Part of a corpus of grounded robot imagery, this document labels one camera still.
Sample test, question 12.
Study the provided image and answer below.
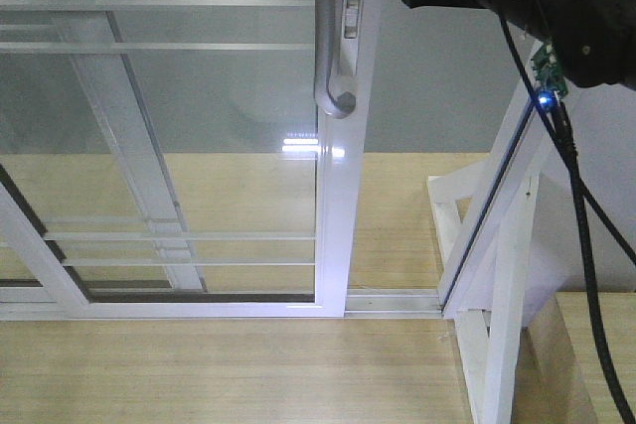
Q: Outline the white sliding glass door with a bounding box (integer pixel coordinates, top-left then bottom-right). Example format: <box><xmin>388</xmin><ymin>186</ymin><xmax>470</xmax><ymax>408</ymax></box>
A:
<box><xmin>1</xmin><ymin>0</ymin><xmax>382</xmax><ymax>321</ymax></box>

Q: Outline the silver door handle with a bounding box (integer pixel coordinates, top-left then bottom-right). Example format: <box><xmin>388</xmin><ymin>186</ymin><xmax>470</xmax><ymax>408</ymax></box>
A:
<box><xmin>313</xmin><ymin>0</ymin><xmax>356</xmax><ymax>119</ymax></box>

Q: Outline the aluminium door track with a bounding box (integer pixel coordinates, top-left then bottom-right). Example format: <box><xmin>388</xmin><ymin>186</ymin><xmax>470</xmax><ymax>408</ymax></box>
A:
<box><xmin>344</xmin><ymin>288</ymin><xmax>442</xmax><ymax>320</ymax></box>

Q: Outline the white wooden support brace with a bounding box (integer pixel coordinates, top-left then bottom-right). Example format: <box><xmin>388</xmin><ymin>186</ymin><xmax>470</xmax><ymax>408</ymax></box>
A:
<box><xmin>427</xmin><ymin>161</ymin><xmax>539</xmax><ymax>423</ymax></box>

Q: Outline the green circuit board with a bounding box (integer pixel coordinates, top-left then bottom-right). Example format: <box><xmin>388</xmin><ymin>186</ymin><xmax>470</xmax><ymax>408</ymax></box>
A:
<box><xmin>531</xmin><ymin>41</ymin><xmax>569</xmax><ymax>111</ymax></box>

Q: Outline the white door frame post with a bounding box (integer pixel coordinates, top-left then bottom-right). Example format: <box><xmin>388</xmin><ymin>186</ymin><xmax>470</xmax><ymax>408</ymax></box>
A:
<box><xmin>428</xmin><ymin>82</ymin><xmax>547</xmax><ymax>320</ymax></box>

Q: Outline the black cable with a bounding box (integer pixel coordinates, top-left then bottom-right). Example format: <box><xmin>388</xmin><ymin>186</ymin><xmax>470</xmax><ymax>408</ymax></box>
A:
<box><xmin>496</xmin><ymin>11</ymin><xmax>636</xmax><ymax>424</ymax></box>

